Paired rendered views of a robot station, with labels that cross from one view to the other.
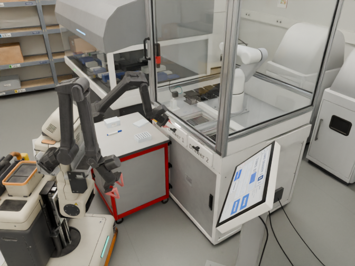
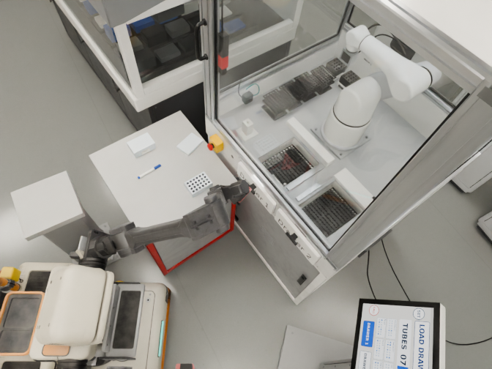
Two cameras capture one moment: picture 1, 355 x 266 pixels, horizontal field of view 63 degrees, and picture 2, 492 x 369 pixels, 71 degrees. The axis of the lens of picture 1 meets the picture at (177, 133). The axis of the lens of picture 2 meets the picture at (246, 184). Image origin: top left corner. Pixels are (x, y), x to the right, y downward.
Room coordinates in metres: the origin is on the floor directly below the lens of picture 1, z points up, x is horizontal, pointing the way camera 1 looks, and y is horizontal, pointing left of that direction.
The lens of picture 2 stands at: (1.23, 0.22, 2.40)
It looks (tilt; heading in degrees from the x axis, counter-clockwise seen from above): 61 degrees down; 349
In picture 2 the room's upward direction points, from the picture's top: 8 degrees clockwise
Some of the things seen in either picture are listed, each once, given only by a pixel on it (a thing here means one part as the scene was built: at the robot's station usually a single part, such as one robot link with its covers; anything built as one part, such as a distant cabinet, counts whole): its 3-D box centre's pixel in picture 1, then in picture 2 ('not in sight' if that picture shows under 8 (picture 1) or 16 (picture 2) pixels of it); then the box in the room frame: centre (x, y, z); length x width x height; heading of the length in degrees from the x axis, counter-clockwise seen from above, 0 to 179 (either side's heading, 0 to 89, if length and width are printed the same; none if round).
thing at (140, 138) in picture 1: (142, 136); (198, 184); (2.12, 0.29, 0.78); 0.12 x 0.08 x 0.04; 122
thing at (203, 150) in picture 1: (199, 150); (296, 236); (1.77, -0.16, 0.87); 0.29 x 0.02 x 0.11; 32
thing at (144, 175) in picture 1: (127, 167); (172, 200); (2.22, 0.48, 0.38); 0.62 x 0.58 x 0.76; 32
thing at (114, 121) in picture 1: (112, 122); (141, 145); (2.37, 0.60, 0.79); 0.13 x 0.09 x 0.05; 122
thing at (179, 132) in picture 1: (176, 132); (255, 187); (2.04, 0.01, 0.87); 0.29 x 0.02 x 0.11; 32
